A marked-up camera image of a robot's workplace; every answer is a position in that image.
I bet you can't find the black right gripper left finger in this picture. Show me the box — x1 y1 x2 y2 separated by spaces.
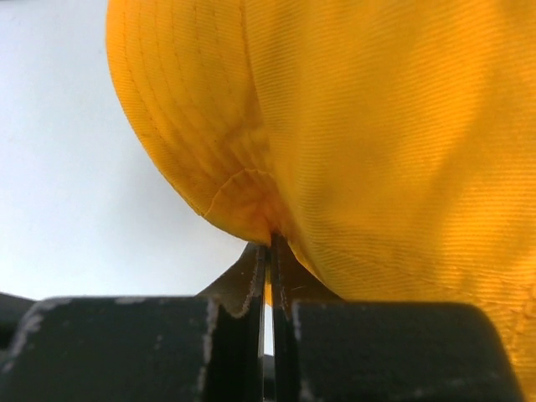
1 245 265 401

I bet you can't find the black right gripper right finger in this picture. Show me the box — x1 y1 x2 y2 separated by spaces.
270 236 523 402

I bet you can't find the yellow bucket hat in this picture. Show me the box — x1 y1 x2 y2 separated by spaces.
106 1 535 400

